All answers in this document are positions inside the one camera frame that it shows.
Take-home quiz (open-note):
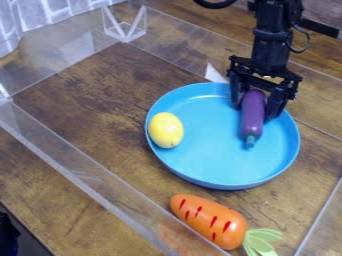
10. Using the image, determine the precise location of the clear acrylic enclosure wall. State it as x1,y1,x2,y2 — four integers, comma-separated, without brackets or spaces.
0,0,342,256

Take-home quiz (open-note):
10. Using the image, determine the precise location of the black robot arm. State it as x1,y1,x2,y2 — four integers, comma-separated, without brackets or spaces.
227,0,305,121

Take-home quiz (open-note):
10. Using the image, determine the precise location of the yellow toy lemon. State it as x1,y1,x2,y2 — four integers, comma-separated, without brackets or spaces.
148,112,184,149

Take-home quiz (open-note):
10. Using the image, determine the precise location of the purple toy eggplant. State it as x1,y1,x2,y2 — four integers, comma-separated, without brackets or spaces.
240,89,265,148

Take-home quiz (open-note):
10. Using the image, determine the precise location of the blue round tray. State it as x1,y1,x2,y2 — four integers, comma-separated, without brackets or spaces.
146,82,300,190

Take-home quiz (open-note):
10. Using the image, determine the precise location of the clear acrylic corner bracket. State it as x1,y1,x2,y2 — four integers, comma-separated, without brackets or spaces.
101,6,146,43

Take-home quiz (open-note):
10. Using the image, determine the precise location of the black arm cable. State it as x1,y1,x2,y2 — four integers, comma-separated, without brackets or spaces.
192,0,312,54

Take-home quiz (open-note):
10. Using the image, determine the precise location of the orange toy carrot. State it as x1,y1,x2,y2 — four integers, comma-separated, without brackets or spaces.
169,194,281,256

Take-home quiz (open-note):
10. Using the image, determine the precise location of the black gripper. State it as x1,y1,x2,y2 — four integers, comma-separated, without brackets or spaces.
227,29,301,121

